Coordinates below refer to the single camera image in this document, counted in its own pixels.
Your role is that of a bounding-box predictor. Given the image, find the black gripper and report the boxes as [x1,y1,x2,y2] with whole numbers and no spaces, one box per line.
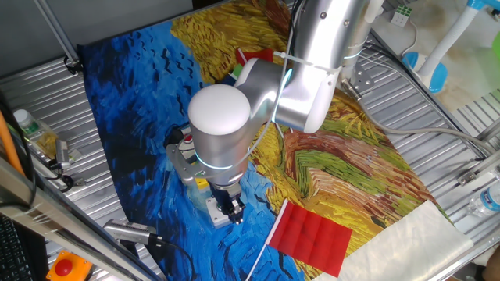
[209,182,246,226]

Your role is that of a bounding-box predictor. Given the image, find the grey box green button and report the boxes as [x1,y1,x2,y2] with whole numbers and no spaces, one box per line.
[205,197,234,229]

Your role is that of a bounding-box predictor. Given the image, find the grey box red button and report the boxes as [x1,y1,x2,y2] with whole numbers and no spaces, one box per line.
[177,124,197,165]

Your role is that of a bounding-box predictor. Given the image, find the large red flag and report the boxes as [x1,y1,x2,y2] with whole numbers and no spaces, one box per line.
[245,197,354,281]

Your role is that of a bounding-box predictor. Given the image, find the painted wheat field cloth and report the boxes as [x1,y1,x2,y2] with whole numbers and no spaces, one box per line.
[77,0,454,281]

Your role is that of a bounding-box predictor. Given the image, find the small red flag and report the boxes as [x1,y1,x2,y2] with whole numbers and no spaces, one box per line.
[235,47,274,67]

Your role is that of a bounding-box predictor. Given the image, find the white shiny sheet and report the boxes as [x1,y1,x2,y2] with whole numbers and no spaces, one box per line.
[312,199,475,281]

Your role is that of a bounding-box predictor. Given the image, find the orange emergency stop box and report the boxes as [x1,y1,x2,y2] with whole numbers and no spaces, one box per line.
[45,250,94,281]

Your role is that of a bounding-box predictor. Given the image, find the clear bottle yellow liquid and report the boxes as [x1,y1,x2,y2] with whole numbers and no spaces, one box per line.
[12,108,59,160]

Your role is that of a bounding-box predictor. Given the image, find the black keyboard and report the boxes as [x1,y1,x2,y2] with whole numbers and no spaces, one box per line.
[0,214,36,281]

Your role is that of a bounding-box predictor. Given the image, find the orange pole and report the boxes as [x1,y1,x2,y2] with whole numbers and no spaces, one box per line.
[0,111,25,176]

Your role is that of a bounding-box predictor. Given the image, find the clear water bottle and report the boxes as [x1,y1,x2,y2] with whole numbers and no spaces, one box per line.
[467,183,500,219]

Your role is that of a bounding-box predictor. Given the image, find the thin metal rod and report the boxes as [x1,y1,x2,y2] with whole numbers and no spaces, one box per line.
[33,0,81,67]

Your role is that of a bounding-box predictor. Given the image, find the white rubiks cube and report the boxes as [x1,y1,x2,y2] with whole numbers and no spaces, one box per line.
[391,4,413,27]

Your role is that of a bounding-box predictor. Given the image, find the blue white desk lamp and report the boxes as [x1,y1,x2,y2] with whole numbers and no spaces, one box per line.
[402,0,500,94]

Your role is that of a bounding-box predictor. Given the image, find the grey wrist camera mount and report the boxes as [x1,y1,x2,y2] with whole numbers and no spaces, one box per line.
[166,142,209,187]

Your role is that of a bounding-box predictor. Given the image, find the black camera cable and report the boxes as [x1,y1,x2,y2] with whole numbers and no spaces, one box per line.
[147,233,197,281]

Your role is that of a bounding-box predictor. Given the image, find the silver ribbed camera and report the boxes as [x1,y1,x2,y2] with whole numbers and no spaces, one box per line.
[103,218,157,246]

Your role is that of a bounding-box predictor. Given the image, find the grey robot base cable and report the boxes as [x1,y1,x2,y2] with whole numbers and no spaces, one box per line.
[341,77,499,157]

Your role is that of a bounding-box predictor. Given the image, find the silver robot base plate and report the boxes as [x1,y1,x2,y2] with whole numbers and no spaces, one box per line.
[347,62,376,93]

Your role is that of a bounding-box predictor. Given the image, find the aluminium frame bar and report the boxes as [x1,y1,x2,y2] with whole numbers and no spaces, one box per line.
[0,155,157,281]

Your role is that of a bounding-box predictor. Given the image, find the black base cable bundle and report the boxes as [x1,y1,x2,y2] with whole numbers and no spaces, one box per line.
[362,37,488,159]

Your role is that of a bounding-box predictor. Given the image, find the aluminium profile rail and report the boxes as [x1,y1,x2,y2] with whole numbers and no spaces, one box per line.
[456,150,500,187]

